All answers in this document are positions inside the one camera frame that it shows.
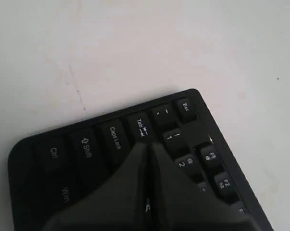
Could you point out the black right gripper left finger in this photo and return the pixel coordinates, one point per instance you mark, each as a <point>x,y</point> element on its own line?
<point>117,205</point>

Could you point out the black acer keyboard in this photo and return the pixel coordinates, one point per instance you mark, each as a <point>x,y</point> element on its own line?
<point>54,170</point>

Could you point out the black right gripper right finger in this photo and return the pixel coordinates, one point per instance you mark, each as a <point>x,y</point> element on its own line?
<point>180,205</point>

